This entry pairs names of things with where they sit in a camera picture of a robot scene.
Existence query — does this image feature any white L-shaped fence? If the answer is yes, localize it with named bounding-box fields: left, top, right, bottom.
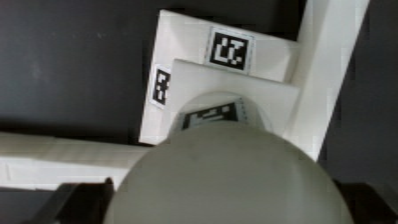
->
left=0, top=0, right=369, bottom=190

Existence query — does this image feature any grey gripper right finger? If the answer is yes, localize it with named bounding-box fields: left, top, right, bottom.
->
left=334, top=181, right=398, bottom=224

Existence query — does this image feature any white lamp bulb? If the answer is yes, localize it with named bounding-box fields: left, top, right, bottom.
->
left=103, top=96, right=353, bottom=224

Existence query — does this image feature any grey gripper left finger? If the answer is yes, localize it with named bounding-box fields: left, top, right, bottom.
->
left=25, top=178, right=115, bottom=224

